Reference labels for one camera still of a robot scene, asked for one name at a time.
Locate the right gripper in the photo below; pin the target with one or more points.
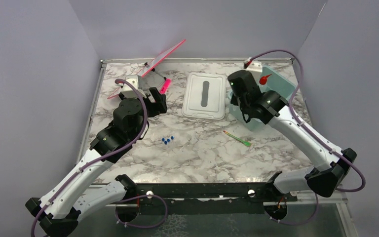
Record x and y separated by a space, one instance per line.
234 100

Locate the green spatula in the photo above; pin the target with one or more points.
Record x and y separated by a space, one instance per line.
245 143

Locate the red capped squeeze bottle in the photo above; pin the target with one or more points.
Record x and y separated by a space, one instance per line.
263 81

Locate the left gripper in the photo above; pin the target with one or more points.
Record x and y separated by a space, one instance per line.
158 107

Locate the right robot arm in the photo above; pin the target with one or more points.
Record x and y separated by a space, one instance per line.
330 165

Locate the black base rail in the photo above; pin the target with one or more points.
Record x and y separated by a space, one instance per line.
162 199

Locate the teal plastic bin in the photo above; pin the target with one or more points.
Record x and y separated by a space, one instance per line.
276 83

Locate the pink acrylic stand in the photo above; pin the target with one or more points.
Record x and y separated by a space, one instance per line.
148 67

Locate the clear test tube rack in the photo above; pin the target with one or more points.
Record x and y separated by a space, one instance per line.
178 145

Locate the white plastic lid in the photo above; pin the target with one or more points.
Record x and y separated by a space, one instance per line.
204 96

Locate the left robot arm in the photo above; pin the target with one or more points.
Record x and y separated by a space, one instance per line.
61 209

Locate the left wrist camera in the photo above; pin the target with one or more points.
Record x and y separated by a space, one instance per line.
132 89

